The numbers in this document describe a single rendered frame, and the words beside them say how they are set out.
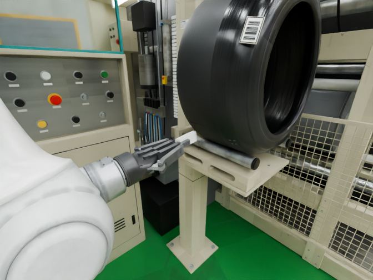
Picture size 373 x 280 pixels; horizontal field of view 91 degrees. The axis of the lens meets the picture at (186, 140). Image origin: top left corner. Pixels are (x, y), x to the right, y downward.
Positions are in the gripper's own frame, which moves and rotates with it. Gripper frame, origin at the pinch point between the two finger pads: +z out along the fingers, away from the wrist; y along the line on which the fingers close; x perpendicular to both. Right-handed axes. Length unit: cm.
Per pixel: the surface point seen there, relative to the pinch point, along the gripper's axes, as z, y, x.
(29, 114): -31, 64, -5
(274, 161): 44, -7, 27
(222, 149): 18.8, 2.1, 12.3
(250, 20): 14.9, -9.5, -27.4
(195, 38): 12.5, 6.3, -25.7
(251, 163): 18.4, -10.3, 13.1
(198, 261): 15, 21, 103
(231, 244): 43, 14, 108
